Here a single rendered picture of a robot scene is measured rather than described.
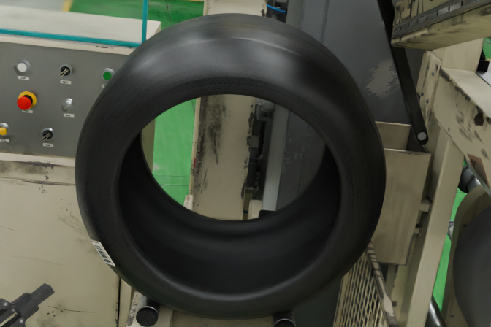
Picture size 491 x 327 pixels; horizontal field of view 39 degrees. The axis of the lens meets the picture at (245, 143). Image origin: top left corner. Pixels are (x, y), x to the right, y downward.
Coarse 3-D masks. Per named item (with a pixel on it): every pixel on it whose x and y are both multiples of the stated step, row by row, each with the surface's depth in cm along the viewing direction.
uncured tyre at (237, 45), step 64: (128, 64) 126; (192, 64) 119; (256, 64) 118; (320, 64) 123; (128, 128) 122; (320, 128) 121; (128, 192) 156; (320, 192) 158; (384, 192) 132; (128, 256) 131; (192, 256) 159; (256, 256) 160; (320, 256) 131
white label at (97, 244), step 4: (92, 240) 134; (96, 244) 133; (100, 244) 132; (96, 248) 134; (100, 248) 133; (100, 252) 134; (104, 252) 132; (104, 256) 134; (108, 256) 132; (104, 260) 135; (108, 260) 134; (108, 264) 135; (112, 264) 134
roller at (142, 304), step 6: (144, 300) 142; (150, 300) 141; (138, 306) 142; (144, 306) 140; (150, 306) 140; (156, 306) 141; (138, 312) 139; (144, 312) 139; (150, 312) 139; (156, 312) 140; (138, 318) 139; (144, 318) 139; (150, 318) 139; (156, 318) 140; (144, 324) 140; (150, 324) 140
